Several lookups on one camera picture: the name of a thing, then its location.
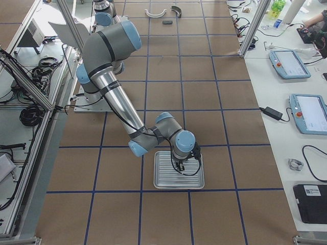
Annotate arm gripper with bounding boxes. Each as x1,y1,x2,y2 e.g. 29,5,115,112
172,150,191,170

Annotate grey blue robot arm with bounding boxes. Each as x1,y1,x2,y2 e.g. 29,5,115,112
92,0,116,27
82,20,201,174

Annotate ribbed metal tray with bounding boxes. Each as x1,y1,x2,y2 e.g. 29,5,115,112
154,151,205,189

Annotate black power adapter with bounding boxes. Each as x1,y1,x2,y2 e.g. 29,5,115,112
259,107,283,120

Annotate black laptop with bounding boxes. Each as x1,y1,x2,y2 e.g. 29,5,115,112
293,184,326,225

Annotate blue teach pendant near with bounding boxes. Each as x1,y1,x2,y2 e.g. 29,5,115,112
289,94,326,135

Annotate blue teach pendant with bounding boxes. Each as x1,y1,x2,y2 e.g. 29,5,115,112
269,50,311,80
289,94,326,135

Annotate black brake pad plate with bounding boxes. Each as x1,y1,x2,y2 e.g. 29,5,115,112
162,20,173,25

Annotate blue teach pendant far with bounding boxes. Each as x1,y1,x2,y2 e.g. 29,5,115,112
269,50,311,80

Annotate olive green curved brake shoe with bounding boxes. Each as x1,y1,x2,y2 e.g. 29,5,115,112
171,6,182,18

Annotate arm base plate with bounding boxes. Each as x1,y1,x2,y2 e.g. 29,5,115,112
74,91,112,113

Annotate white half-ring pipe clamp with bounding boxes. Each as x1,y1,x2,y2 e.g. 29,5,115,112
144,9,167,18

